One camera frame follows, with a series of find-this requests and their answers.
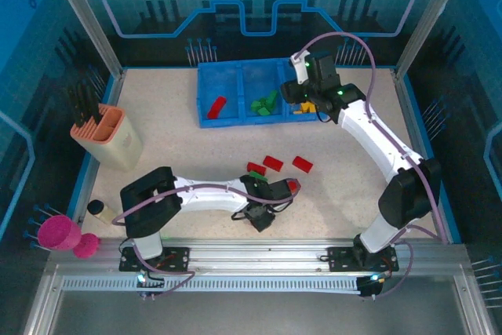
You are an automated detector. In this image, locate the blue three-compartment bin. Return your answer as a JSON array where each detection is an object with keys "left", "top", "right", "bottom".
[{"left": 197, "top": 58, "right": 321, "bottom": 129}]

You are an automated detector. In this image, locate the small black controller box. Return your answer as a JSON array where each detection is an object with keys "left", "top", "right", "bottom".
[
  {"left": 135, "top": 268, "right": 166, "bottom": 300},
  {"left": 357, "top": 274, "right": 387, "bottom": 299}
]

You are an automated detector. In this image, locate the beige orange utensil holder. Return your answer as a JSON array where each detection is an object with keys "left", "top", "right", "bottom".
[{"left": 69, "top": 103, "right": 143, "bottom": 173}]

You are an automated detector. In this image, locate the small pink sponge ball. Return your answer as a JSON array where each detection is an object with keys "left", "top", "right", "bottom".
[{"left": 73, "top": 232, "right": 100, "bottom": 260}]

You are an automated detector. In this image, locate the large pink sponge cylinder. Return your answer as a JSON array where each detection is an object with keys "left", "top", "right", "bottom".
[{"left": 37, "top": 215, "right": 82, "bottom": 252}]

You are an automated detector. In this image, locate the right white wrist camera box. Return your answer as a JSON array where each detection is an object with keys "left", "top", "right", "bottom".
[{"left": 289, "top": 55, "right": 310, "bottom": 86}]

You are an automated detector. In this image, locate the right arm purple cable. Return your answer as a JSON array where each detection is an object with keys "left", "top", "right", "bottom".
[{"left": 297, "top": 31, "right": 450, "bottom": 300}]

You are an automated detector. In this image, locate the aluminium front rail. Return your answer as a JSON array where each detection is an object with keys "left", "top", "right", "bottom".
[{"left": 46, "top": 237, "right": 471, "bottom": 278}]

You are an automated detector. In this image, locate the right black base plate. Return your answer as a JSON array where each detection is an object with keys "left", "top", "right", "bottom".
[{"left": 327, "top": 246, "right": 400, "bottom": 273}]

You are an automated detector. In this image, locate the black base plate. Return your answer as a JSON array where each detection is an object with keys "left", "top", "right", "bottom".
[
  {"left": 327, "top": 246, "right": 400, "bottom": 273},
  {"left": 119, "top": 246, "right": 191, "bottom": 273}
]

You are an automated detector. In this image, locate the slotted grey cable duct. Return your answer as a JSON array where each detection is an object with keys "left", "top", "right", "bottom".
[{"left": 61, "top": 276, "right": 364, "bottom": 293}]

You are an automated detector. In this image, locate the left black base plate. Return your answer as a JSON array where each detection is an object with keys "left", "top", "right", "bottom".
[{"left": 119, "top": 246, "right": 191, "bottom": 273}]

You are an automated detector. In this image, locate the aluminium frame post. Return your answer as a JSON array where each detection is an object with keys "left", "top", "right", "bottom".
[
  {"left": 394, "top": 0, "right": 474, "bottom": 81},
  {"left": 43, "top": 0, "right": 127, "bottom": 79}
]

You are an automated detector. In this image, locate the black utensil handle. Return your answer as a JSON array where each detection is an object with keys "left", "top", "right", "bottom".
[
  {"left": 64, "top": 89, "right": 85, "bottom": 130},
  {"left": 76, "top": 82, "right": 95, "bottom": 126},
  {"left": 86, "top": 84, "right": 104, "bottom": 124}
]

